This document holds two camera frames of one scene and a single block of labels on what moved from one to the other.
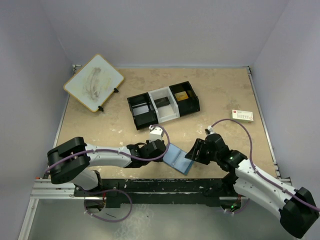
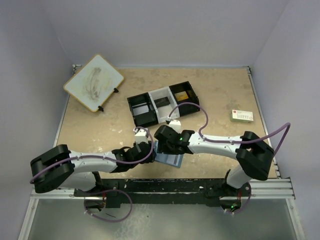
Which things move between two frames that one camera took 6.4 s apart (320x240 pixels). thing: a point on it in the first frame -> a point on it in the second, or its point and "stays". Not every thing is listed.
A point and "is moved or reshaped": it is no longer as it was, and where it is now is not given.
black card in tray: (161, 101) stays
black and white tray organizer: (156, 107) stays
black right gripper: (200, 152) -> (162, 136)
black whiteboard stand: (100, 108) stays
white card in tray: (140, 110) stays
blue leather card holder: (175, 157) is moved or reshaped
